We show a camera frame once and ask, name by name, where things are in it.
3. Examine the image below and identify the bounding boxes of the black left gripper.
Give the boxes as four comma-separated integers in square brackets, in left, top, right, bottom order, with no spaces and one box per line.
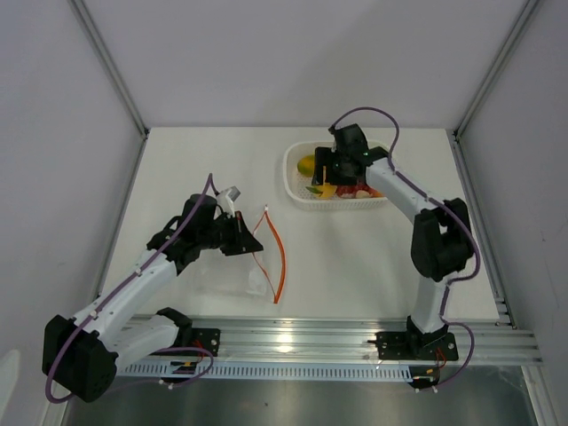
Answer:
[198,211,263,256]

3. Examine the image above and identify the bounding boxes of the clear zip bag orange zipper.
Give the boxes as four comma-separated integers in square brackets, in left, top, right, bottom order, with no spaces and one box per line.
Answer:
[192,204,288,305]

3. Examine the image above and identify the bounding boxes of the orange with green leaf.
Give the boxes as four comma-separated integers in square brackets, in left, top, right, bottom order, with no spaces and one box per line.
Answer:
[305,183,337,200]

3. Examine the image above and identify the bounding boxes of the red orange peach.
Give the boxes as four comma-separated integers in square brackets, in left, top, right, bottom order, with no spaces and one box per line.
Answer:
[368,187,383,198]

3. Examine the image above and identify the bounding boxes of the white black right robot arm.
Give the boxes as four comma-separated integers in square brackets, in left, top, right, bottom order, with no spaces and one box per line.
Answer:
[312,124,477,359]

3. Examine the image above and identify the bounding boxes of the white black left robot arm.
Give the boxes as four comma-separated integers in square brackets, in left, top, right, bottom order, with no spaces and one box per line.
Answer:
[42,186,264,403]

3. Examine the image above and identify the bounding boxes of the green yellow mango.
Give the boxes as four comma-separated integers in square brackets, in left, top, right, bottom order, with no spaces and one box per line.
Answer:
[296,154,315,178]

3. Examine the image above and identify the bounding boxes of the white perforated plastic basket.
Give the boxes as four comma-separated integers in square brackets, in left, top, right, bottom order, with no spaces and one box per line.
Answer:
[282,141,388,211]

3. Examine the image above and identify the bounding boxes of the red grape bunch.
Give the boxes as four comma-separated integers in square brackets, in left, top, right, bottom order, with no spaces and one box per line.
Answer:
[335,185,358,199]

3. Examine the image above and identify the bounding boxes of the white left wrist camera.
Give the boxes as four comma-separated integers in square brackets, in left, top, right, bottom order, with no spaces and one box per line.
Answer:
[216,186,241,217]

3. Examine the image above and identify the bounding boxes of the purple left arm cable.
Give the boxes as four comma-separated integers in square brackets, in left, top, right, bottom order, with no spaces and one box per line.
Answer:
[45,173,223,405]

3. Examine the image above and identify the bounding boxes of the aluminium mounting rail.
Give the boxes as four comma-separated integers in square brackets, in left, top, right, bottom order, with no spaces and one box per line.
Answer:
[193,317,543,366]

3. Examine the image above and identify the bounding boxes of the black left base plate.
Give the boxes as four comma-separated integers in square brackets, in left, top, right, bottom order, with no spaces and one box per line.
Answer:
[172,327,221,357]

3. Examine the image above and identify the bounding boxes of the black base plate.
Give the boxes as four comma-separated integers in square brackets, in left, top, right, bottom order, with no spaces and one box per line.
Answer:
[367,330,459,361]
[172,327,221,357]

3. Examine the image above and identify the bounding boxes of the white slotted cable duct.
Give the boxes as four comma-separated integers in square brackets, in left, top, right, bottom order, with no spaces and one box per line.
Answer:
[118,360,412,383]

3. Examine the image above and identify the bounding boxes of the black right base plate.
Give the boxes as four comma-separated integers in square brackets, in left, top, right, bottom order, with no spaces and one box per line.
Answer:
[367,330,459,361]

